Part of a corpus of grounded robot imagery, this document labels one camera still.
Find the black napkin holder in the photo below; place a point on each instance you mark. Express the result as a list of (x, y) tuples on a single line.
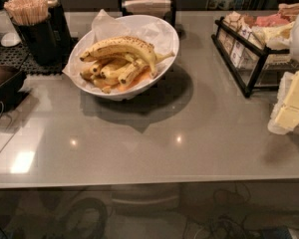
[(172, 7)]

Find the white paper liner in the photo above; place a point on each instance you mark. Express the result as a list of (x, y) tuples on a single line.
[(151, 29)]

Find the black stir stick cup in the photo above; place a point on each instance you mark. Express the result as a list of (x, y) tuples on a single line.
[(41, 41)]

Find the bottom yellow banana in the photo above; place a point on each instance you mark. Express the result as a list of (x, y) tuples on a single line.
[(105, 85)]

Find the spotted yellow banana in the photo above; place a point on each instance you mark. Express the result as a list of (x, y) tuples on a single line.
[(122, 44)]

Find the black rubber mat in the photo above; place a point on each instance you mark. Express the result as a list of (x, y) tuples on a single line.
[(20, 58)]

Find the wooden stir sticks bundle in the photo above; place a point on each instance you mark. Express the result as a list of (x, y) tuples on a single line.
[(27, 12)]

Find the black bottle with cork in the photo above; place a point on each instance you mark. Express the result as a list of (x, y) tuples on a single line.
[(60, 28)]

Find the left small yellow banana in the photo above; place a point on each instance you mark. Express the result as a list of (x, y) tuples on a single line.
[(94, 71)]

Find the middle yellow banana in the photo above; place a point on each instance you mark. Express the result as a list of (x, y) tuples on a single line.
[(113, 68)]

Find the white lid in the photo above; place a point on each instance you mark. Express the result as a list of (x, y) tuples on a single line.
[(10, 40)]

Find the black condiment rack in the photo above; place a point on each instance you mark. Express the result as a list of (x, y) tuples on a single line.
[(253, 66)]

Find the yellow banana with long stem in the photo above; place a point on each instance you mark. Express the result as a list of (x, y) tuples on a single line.
[(137, 66)]

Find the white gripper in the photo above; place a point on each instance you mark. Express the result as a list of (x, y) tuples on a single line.
[(285, 116)]

